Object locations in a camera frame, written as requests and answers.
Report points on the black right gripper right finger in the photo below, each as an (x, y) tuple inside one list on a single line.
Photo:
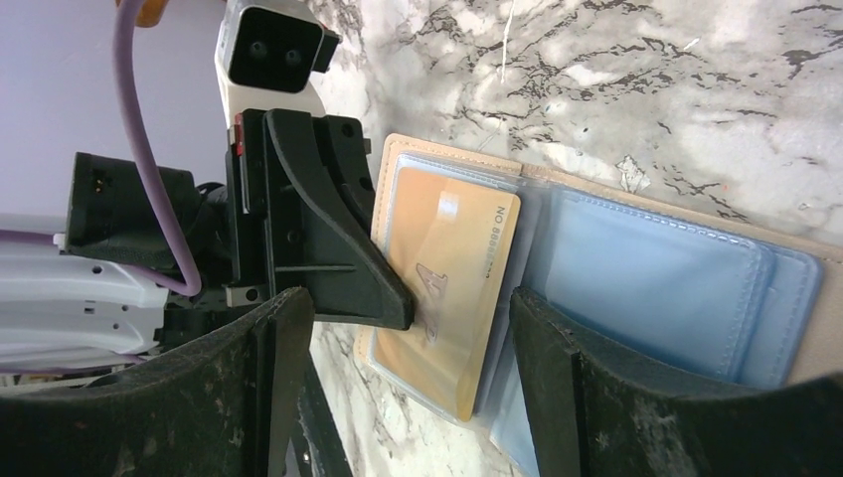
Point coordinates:
[(598, 408)]

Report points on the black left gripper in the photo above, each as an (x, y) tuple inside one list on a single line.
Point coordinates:
[(301, 209)]

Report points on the gold credit card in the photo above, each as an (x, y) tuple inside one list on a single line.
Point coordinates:
[(449, 241)]

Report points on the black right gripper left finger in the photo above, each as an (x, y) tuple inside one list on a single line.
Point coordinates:
[(221, 405)]

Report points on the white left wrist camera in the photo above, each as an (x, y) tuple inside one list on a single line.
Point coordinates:
[(265, 54)]

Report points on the tan leather card holder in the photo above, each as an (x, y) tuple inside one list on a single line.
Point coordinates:
[(733, 303)]

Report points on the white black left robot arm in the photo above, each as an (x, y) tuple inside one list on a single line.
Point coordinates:
[(83, 299)]

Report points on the orange wooden rack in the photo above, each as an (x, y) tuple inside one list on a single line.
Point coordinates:
[(141, 14)]

